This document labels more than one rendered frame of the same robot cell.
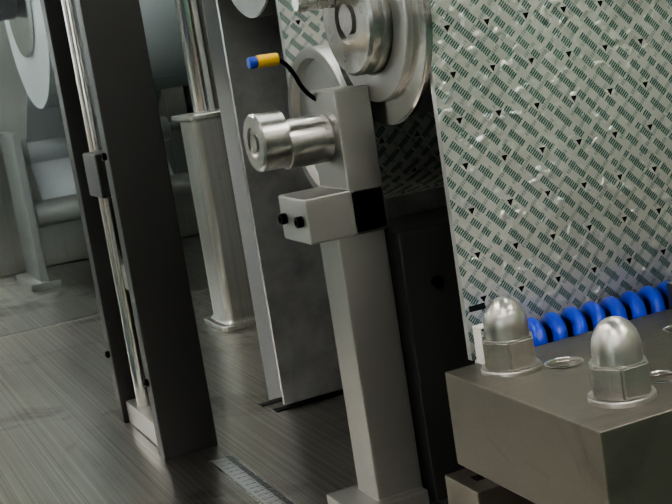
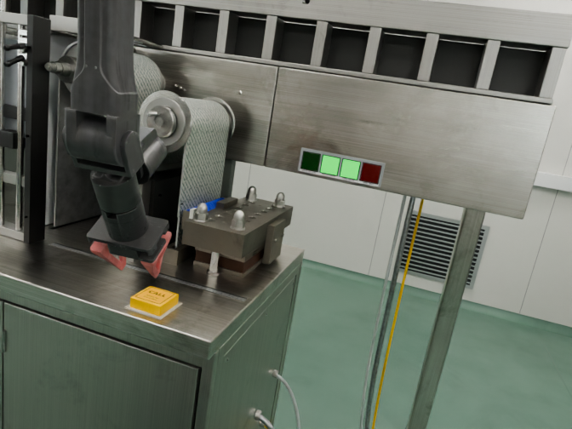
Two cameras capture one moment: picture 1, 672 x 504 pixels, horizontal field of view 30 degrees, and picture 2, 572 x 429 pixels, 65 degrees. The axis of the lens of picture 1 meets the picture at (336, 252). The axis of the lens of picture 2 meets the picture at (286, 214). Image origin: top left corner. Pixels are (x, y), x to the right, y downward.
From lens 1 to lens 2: 0.63 m
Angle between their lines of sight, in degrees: 51
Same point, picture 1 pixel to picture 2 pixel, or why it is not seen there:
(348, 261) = (143, 187)
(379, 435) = not seen: hidden behind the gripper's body
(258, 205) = (59, 158)
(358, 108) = not seen: hidden behind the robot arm
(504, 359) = (203, 218)
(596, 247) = (201, 191)
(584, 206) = (201, 180)
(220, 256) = not seen: outside the picture
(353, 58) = (160, 133)
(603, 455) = (243, 240)
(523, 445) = (214, 238)
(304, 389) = (60, 221)
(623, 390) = (242, 226)
